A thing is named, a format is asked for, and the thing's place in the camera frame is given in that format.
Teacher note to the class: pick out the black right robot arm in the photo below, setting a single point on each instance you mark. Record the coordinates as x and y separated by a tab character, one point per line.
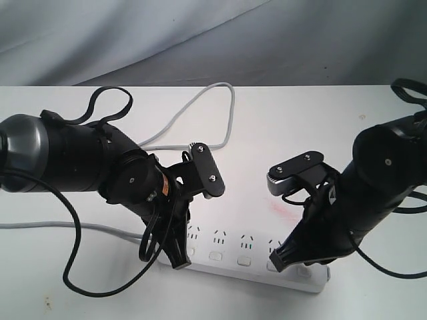
388	163

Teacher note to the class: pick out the grey backdrop cloth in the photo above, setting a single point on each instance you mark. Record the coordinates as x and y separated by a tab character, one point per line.
196	43

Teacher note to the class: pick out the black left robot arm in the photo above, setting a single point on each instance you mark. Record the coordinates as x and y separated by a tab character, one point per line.
79	158

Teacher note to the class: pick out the white five-outlet power strip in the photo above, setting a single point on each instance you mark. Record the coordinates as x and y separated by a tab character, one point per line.
245	255

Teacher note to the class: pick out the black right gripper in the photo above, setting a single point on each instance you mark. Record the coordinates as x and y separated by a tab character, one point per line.
320	237

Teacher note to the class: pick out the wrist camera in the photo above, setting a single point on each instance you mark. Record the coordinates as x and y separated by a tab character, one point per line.
288	177
208	179

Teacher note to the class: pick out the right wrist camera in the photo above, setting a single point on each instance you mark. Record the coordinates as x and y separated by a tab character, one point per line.
288	177

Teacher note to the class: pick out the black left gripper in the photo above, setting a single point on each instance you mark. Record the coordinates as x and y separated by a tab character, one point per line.
169	199

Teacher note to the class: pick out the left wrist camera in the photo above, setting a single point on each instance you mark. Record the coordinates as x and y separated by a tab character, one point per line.
208	179

